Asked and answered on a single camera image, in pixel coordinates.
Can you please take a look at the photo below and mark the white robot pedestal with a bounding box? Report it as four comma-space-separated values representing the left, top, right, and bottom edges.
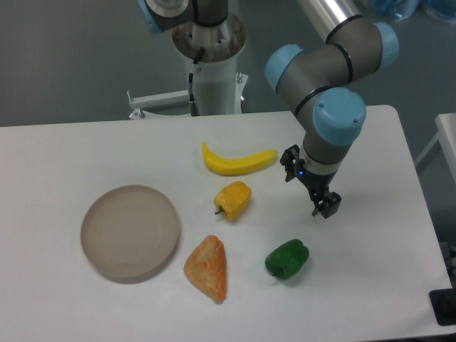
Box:
128, 12, 249, 120

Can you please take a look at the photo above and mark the black device at table edge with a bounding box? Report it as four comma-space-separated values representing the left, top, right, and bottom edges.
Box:
429, 289, 456, 326

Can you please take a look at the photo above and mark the yellow banana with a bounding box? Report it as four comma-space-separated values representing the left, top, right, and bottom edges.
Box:
201, 142, 278, 176

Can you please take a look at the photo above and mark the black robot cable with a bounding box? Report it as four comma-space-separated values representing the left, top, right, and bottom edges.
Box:
187, 46, 206, 117

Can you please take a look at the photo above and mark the orange pastry turnover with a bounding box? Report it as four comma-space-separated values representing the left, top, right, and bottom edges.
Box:
184, 235, 227, 304

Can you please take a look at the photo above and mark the beige round plate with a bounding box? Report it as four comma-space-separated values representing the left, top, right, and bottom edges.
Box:
80, 185, 180, 284

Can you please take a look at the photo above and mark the white side table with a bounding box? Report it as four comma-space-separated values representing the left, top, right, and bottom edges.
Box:
413, 113, 455, 177

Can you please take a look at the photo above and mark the yellow bell pepper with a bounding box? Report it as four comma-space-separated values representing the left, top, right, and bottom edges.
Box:
214, 181, 252, 222

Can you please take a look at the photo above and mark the blue plastic bag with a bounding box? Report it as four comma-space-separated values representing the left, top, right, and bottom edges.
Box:
367, 0, 455, 24

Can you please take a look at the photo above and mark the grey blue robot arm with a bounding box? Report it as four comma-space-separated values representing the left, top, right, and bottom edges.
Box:
139, 1, 399, 217

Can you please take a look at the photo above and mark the green bell pepper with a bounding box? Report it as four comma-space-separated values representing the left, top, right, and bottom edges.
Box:
264, 239, 310, 280

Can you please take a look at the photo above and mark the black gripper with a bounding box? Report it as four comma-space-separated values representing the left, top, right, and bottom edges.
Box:
279, 145, 341, 218

